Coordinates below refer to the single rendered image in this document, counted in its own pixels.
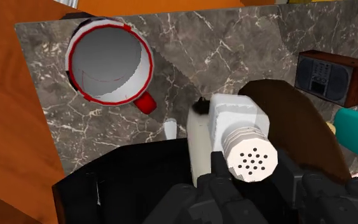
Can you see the small white cylinder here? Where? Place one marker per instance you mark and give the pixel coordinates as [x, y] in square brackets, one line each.
[170, 129]

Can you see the white mug with red rim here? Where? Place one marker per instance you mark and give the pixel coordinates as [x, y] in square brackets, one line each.
[110, 62]

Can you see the black rectangular block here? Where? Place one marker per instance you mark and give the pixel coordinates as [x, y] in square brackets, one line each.
[129, 180]

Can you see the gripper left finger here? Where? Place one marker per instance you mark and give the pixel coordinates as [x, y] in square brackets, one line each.
[219, 192]

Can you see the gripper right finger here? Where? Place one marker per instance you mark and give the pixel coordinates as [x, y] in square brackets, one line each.
[327, 198]

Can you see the wooden radio with grey front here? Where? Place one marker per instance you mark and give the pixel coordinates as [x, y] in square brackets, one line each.
[324, 77]

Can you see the dark brown oval board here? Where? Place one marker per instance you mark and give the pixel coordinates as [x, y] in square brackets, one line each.
[299, 124]

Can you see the cream slab with black knob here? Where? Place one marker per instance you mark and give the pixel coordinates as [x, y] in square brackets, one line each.
[198, 142]

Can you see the teal rounded object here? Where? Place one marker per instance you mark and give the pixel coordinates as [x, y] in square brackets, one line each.
[357, 133]

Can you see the white salt shaker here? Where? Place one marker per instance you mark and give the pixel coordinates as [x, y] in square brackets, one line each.
[237, 124]

